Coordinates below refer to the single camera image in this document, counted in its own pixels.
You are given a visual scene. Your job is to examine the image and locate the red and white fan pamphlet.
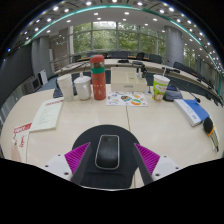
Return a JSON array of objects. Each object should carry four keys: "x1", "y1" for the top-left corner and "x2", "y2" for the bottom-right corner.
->
[{"x1": 10, "y1": 122, "x2": 33, "y2": 164}]

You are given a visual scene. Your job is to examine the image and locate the black mouse pad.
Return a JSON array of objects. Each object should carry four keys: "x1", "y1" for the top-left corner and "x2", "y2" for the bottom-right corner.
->
[{"x1": 71, "y1": 124, "x2": 141, "y2": 190}]

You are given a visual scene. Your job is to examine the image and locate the white lidded mug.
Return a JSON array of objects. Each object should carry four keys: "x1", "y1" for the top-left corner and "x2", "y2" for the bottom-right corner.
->
[{"x1": 73, "y1": 72, "x2": 93, "y2": 102}]

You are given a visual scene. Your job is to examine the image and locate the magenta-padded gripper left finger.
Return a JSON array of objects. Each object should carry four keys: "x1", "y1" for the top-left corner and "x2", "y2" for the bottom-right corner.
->
[{"x1": 42, "y1": 141, "x2": 93, "y2": 185}]

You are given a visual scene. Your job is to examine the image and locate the red thermos bottle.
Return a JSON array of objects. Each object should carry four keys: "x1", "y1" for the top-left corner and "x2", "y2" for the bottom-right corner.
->
[{"x1": 89, "y1": 54, "x2": 107, "y2": 101}]

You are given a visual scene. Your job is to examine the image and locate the green and white paper cup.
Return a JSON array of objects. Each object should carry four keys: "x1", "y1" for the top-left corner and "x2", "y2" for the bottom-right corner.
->
[{"x1": 152, "y1": 74, "x2": 171, "y2": 102}]

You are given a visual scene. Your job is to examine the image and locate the ceiling lights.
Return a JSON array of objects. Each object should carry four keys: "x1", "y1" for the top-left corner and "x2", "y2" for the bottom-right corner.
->
[{"x1": 6, "y1": 0, "x2": 224, "y2": 64}]

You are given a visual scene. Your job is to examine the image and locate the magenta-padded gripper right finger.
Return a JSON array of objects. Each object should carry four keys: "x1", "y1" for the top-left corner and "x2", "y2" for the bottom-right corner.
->
[{"x1": 132, "y1": 142, "x2": 183, "y2": 187}]

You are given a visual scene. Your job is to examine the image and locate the colourful sticker sheet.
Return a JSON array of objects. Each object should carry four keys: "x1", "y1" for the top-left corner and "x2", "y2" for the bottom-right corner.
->
[{"x1": 105, "y1": 91, "x2": 150, "y2": 108}]

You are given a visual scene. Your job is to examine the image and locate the black and yellow microphone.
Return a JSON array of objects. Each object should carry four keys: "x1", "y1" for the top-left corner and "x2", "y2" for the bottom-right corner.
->
[{"x1": 202, "y1": 116, "x2": 220, "y2": 153}]

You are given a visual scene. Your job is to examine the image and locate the black computer mouse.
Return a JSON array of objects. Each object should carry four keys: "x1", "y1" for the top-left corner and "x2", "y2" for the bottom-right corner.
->
[{"x1": 94, "y1": 134, "x2": 121, "y2": 171}]

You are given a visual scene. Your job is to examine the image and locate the cream desk organizer box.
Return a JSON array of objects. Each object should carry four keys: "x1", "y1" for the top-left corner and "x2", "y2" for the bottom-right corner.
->
[{"x1": 110, "y1": 66, "x2": 148, "y2": 93}]

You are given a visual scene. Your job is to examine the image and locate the blue folder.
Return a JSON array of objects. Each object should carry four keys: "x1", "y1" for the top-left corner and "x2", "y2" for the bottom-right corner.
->
[{"x1": 173, "y1": 98, "x2": 211, "y2": 128}]

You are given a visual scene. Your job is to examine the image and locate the dark grey pouch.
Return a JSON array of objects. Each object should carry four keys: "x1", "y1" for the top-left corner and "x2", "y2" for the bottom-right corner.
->
[{"x1": 163, "y1": 85, "x2": 184, "y2": 102}]

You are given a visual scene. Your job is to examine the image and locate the dark office chairs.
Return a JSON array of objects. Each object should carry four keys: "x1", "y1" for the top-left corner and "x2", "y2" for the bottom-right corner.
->
[{"x1": 74, "y1": 50, "x2": 218, "y2": 91}]

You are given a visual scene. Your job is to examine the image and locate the grey monitor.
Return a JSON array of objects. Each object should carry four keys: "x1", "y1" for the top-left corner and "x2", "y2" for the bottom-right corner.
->
[{"x1": 24, "y1": 75, "x2": 43, "y2": 94}]

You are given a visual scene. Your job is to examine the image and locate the white booklet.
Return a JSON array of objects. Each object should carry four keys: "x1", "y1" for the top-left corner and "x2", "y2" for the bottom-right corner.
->
[{"x1": 29, "y1": 97, "x2": 65, "y2": 133}]

